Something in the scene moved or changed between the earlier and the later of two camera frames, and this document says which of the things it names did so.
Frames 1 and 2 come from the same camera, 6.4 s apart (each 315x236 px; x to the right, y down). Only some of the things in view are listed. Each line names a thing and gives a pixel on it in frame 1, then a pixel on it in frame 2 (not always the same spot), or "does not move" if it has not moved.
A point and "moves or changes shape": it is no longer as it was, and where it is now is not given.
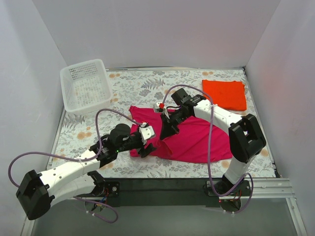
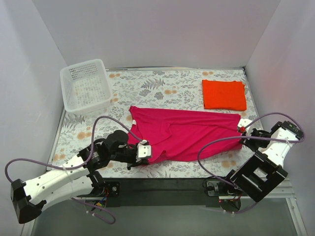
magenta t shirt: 197,141 moves or changes shape
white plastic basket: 85,86 does not move
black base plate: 184,192 does not move
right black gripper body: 171,122 -> 249,135
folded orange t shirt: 230,95 does not move
